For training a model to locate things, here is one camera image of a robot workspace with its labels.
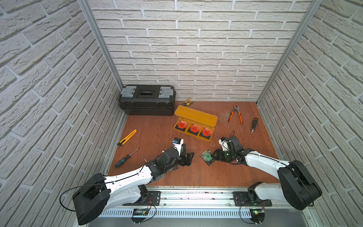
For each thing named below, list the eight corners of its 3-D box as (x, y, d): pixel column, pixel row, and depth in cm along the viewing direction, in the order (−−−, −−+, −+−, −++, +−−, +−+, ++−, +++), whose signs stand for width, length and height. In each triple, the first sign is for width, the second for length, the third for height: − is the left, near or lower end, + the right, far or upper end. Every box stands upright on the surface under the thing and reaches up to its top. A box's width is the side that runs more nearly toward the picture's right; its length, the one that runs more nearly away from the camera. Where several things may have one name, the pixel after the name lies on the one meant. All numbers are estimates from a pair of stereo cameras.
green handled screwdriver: (115, 166, 87) (113, 165, 84) (138, 148, 95) (137, 146, 92) (116, 168, 86) (114, 166, 84) (139, 149, 94) (138, 147, 92)
